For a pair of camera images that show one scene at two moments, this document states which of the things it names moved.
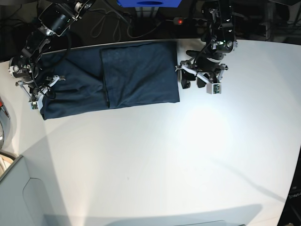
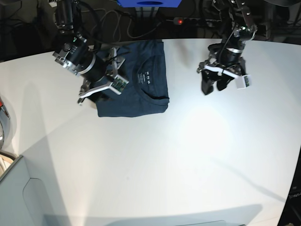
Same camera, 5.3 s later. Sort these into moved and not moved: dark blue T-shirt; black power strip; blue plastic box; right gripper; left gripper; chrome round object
Moved: right gripper; dark blue T-shirt; left gripper
Not moved: blue plastic box; black power strip; chrome round object
